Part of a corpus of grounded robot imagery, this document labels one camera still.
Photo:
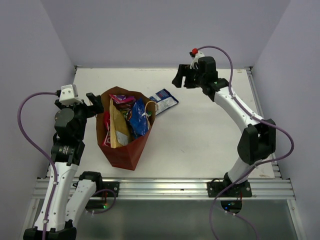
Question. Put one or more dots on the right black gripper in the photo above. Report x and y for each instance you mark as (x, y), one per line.
(183, 72)

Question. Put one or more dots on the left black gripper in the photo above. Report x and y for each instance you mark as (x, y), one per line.
(96, 101)

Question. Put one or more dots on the purple candy bag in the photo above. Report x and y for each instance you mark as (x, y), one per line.
(123, 101)

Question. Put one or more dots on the small dark blue snack bag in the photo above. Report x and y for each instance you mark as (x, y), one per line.
(164, 99)

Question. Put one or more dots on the tan popcorn chips bag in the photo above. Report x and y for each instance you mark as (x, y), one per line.
(119, 131)

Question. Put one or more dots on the pink Real chips bag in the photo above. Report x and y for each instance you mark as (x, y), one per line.
(107, 122)

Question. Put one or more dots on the red paper bag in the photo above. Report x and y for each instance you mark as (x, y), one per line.
(125, 157)

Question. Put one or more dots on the green snack bag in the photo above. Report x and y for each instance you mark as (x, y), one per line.
(126, 112)

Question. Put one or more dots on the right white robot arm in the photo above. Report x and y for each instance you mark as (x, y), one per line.
(257, 141)

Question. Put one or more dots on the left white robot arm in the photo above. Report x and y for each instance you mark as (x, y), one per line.
(60, 211)

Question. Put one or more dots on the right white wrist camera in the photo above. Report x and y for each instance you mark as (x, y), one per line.
(195, 55)

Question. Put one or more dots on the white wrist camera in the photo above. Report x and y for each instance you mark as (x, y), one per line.
(69, 95)
(195, 55)

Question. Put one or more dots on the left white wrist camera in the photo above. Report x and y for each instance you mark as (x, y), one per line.
(69, 95)

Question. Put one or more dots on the aluminium mounting rail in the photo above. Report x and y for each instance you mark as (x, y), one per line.
(195, 189)

